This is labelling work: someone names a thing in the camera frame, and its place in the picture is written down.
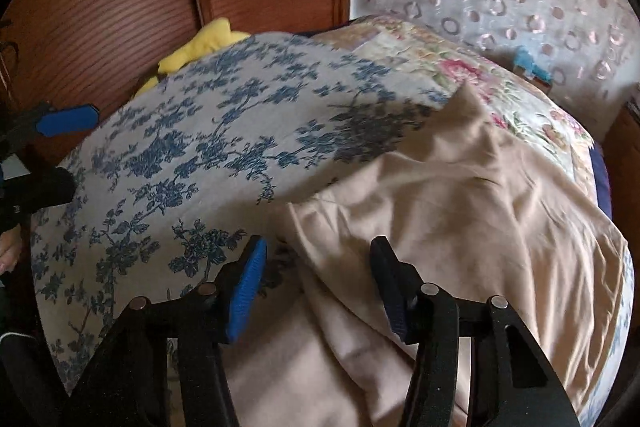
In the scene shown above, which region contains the pink floral quilt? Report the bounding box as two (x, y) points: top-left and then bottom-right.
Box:
(312, 14), (599, 204)

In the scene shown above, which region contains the dark blue blanket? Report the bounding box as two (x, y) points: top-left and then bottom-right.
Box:
(590, 146), (614, 214)

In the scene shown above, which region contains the blue floral bed sheet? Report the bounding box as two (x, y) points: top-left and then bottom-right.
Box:
(30, 32), (633, 427)

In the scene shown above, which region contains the blue tissue box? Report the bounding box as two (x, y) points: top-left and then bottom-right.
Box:
(512, 46), (554, 96)

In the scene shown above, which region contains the person's left hand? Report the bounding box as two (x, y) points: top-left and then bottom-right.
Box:
(0, 231), (24, 276)

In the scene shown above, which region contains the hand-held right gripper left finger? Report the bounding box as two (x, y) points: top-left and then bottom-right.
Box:
(70, 235), (269, 427)

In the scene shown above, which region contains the beige printed t-shirt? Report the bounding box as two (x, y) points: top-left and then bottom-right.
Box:
(225, 82), (629, 427)

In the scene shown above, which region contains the yellow plush toy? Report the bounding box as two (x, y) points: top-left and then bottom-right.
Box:
(134, 17), (252, 98)

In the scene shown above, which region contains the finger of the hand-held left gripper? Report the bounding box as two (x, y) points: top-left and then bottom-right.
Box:
(0, 103), (100, 148)
(15, 167), (77, 214)

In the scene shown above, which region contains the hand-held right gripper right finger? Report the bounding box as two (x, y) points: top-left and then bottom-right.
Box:
(370, 235), (583, 427)

